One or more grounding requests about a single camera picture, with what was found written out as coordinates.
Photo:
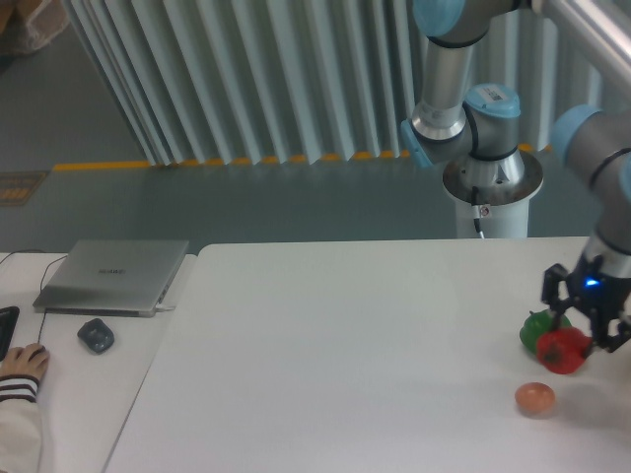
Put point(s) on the red bell pepper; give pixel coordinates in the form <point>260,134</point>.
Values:
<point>563,351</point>

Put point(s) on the white accordion partition screen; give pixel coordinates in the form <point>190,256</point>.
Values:
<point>259,81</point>

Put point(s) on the green bell pepper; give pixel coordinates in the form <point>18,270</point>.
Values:
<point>536,324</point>

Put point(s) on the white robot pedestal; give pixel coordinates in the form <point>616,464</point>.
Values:
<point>492,198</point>

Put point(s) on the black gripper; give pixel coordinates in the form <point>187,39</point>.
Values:
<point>600,296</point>

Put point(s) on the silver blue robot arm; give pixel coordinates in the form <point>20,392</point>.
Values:
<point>474,131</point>

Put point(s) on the silver closed laptop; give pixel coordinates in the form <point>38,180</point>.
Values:
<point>113,277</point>

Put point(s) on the white striped sleeve forearm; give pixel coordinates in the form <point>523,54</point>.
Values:
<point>21,428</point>

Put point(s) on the black keyboard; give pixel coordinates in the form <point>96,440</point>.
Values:
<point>8,320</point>

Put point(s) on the person's hand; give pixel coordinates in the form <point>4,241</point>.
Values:
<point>26,362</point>

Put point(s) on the dark grey small controller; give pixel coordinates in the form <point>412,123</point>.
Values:
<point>96,336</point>

